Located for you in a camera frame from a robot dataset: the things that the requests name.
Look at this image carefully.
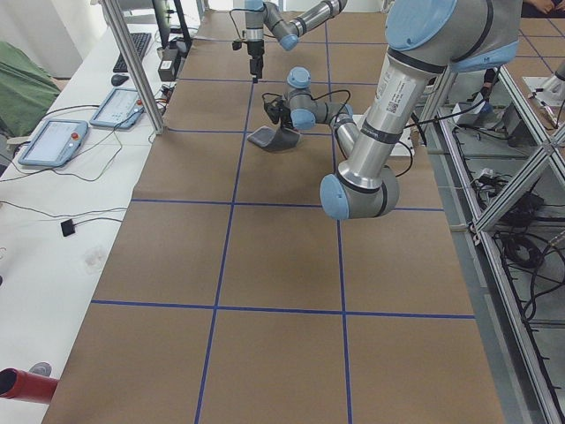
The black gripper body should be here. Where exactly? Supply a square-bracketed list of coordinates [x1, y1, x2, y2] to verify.
[246, 40, 265, 71]
[278, 106, 295, 131]

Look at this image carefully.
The pink grey microfibre towel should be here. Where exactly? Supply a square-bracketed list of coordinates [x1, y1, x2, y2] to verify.
[246, 126, 300, 152]

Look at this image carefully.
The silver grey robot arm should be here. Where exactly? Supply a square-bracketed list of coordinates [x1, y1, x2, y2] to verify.
[244, 0, 348, 83]
[285, 0, 522, 220]

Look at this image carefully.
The black box with label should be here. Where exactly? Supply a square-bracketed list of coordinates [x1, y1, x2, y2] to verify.
[158, 49, 181, 82]

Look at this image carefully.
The black computer monitor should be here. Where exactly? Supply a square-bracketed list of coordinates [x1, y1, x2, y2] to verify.
[152, 0, 192, 54]

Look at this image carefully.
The black computer keyboard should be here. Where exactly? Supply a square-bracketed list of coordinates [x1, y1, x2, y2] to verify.
[112, 32, 153, 74]

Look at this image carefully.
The black computer mouse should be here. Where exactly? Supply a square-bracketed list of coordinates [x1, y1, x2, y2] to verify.
[110, 74, 129, 87]

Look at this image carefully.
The right teach pendant tablet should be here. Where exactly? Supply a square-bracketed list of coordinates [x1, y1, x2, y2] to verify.
[89, 87, 144, 130]

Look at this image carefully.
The teach pendant tablet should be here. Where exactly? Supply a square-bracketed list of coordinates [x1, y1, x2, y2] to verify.
[89, 87, 144, 130]
[18, 119, 89, 168]

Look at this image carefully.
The left teach pendant tablet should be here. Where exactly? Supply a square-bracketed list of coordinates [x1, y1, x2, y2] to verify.
[18, 119, 89, 168]

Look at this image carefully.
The green fabric cover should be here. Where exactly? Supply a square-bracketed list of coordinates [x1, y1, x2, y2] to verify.
[1, 41, 61, 138]

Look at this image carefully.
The small black square pad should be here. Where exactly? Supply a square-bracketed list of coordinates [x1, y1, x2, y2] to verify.
[60, 218, 76, 238]

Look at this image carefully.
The red cylinder tube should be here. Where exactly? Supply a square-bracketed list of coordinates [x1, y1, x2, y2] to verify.
[1, 368, 59, 405]

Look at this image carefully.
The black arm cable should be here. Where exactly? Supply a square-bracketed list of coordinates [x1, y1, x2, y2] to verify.
[261, 89, 354, 129]
[228, 8, 248, 43]

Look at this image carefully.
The aluminium frame post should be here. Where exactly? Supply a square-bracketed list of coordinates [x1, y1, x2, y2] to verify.
[99, 0, 164, 135]

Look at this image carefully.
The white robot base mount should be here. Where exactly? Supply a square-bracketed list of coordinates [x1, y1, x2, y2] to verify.
[348, 65, 417, 158]

